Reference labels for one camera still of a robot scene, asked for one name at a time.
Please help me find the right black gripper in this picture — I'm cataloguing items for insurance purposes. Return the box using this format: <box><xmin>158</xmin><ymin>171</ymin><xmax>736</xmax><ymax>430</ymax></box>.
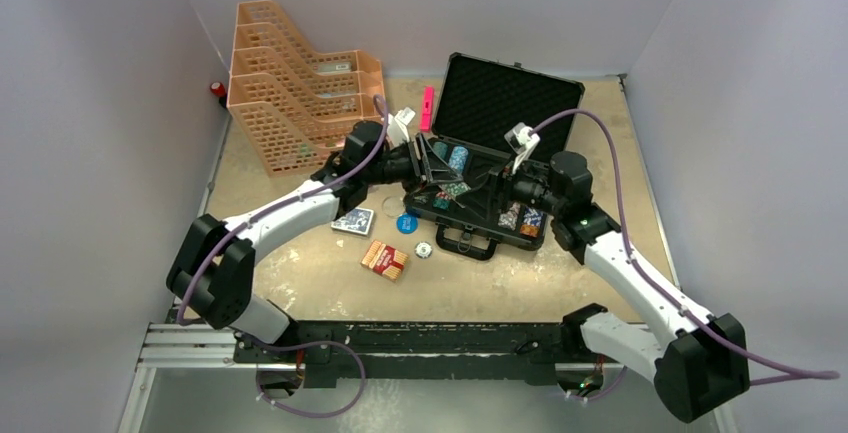
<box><xmin>456</xmin><ymin>150</ymin><xmax>565</xmax><ymax>221</ymax></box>

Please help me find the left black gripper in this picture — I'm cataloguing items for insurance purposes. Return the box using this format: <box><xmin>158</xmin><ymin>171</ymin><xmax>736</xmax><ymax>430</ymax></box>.
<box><xmin>364</xmin><ymin>134</ymin><xmax>461</xmax><ymax>196</ymax></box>

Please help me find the black poker chip case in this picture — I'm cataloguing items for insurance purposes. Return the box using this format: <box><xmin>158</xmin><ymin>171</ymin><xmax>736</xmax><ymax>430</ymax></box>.
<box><xmin>404</xmin><ymin>53</ymin><xmax>585</xmax><ymax>261</ymax></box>

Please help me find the white poker chip stack front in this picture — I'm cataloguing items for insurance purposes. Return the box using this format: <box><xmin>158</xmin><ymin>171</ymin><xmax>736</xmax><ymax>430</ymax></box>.
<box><xmin>440</xmin><ymin>182</ymin><xmax>471</xmax><ymax>198</ymax></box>

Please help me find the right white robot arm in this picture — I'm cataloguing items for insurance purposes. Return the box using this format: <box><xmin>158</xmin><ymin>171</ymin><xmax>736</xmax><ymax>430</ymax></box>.
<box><xmin>460</xmin><ymin>151</ymin><xmax>751</xmax><ymax>423</ymax></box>

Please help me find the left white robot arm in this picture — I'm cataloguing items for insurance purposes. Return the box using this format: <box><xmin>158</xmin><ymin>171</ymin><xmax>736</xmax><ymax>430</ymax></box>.
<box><xmin>165</xmin><ymin>121</ymin><xmax>462</xmax><ymax>362</ymax></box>

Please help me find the green poker chip row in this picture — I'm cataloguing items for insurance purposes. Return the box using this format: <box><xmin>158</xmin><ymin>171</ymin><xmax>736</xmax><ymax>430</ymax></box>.
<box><xmin>432</xmin><ymin>141</ymin><xmax>451</xmax><ymax>160</ymax></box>

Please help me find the blue red chip row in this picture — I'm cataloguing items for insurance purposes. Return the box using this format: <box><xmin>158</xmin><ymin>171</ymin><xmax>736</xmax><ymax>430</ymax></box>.
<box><xmin>432</xmin><ymin>146</ymin><xmax>469</xmax><ymax>210</ymax></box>

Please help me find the blue orange chip row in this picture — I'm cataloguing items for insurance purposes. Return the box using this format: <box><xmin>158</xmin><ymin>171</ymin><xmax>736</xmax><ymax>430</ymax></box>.
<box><xmin>519</xmin><ymin>207</ymin><xmax>546</xmax><ymax>238</ymax></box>

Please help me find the clear round disc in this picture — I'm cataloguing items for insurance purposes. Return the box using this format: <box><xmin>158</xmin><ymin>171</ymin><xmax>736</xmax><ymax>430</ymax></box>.
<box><xmin>381</xmin><ymin>196</ymin><xmax>406</xmax><ymax>218</ymax></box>

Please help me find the blue round button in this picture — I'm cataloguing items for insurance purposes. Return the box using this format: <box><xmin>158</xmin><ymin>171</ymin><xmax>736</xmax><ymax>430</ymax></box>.
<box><xmin>396</xmin><ymin>213</ymin><xmax>419</xmax><ymax>235</ymax></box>

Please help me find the pink marker pen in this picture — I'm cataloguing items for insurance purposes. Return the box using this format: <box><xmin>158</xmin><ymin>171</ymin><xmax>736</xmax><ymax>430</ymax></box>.
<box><xmin>419</xmin><ymin>85</ymin><xmax>435</xmax><ymax>132</ymax></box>

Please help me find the white poker chip flat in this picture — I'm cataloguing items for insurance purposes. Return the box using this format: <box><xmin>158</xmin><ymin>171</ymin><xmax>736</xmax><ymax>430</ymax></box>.
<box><xmin>414</xmin><ymin>241</ymin><xmax>434</xmax><ymax>259</ymax></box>

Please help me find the blue playing card deck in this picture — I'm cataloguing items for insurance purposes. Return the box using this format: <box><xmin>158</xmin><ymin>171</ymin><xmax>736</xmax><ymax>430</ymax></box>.
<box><xmin>330</xmin><ymin>207</ymin><xmax>375</xmax><ymax>237</ymax></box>

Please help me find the red playing card deck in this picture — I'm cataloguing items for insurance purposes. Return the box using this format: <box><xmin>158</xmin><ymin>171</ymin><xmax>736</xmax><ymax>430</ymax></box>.
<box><xmin>360</xmin><ymin>240</ymin><xmax>409</xmax><ymax>282</ymax></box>

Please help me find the orange plastic file organizer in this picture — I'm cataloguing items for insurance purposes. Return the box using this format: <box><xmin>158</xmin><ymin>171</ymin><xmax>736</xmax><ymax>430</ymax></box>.
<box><xmin>226</xmin><ymin>0</ymin><xmax>385</xmax><ymax>177</ymax></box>

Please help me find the red emergency button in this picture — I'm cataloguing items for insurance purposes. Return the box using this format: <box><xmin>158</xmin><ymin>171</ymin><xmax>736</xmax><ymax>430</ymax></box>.
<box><xmin>209</xmin><ymin>82</ymin><xmax>227</xmax><ymax>102</ymax></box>

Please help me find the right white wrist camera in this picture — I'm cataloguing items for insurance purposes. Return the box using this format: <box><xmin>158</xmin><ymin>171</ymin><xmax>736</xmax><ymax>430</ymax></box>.
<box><xmin>504</xmin><ymin>123</ymin><xmax>540</xmax><ymax>173</ymax></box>

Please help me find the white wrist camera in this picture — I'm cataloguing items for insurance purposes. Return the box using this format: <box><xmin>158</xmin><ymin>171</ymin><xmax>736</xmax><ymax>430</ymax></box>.
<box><xmin>504</xmin><ymin>123</ymin><xmax>540</xmax><ymax>173</ymax></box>
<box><xmin>387</xmin><ymin>107</ymin><xmax>416</xmax><ymax>147</ymax></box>

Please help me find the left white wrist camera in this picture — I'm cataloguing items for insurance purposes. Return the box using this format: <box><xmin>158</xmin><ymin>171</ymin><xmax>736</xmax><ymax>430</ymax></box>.
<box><xmin>387</xmin><ymin>107</ymin><xmax>416</xmax><ymax>147</ymax></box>

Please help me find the black metal base rail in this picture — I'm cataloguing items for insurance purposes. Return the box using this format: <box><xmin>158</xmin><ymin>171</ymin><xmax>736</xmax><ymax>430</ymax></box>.
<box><xmin>234</xmin><ymin>320</ymin><xmax>616</xmax><ymax>395</ymax></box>

